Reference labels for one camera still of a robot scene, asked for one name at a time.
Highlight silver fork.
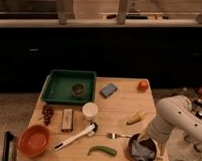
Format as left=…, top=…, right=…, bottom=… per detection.
left=107, top=132, right=132, bottom=140

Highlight green plastic tray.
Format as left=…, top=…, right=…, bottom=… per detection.
left=41, top=69, right=97, bottom=105

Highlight white cup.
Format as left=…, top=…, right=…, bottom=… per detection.
left=82, top=103, right=99, bottom=121

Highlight blue sponge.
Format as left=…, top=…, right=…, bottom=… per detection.
left=100, top=83, right=117, bottom=98

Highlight orange bowl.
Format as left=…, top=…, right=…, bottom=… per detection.
left=17, top=125, right=50, bottom=158

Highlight dark red grapes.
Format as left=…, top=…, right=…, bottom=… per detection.
left=41, top=105, right=53, bottom=126

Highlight green pea pod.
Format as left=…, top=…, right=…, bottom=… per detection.
left=88, top=146, right=117, bottom=157

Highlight black stand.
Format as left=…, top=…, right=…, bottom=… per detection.
left=2, top=131, right=15, bottom=161

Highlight grey towel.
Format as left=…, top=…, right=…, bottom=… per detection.
left=130, top=140, right=156, bottom=161

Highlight orange tomato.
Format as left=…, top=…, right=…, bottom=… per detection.
left=137, top=80, right=148, bottom=92

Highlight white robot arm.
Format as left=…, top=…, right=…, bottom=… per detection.
left=137, top=96, right=202, bottom=155

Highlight brown wooden block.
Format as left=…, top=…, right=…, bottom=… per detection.
left=61, top=109, right=73, bottom=132

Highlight dark green avocado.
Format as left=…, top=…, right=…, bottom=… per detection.
left=72, top=83, right=84, bottom=95

